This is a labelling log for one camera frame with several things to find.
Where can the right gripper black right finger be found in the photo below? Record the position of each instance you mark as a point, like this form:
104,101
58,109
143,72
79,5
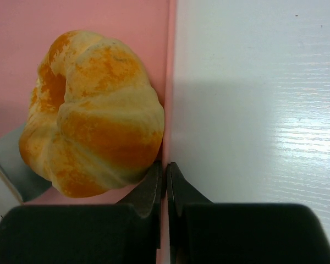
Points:
201,231

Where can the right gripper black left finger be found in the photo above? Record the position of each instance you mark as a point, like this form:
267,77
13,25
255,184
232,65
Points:
125,232

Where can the orange striped bread bun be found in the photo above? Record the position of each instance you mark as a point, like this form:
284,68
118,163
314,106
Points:
95,123

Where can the metal spatula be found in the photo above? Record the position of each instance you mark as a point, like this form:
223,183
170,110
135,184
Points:
24,181

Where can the pink plastic tray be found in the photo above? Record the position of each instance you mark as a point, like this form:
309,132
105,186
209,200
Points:
27,29

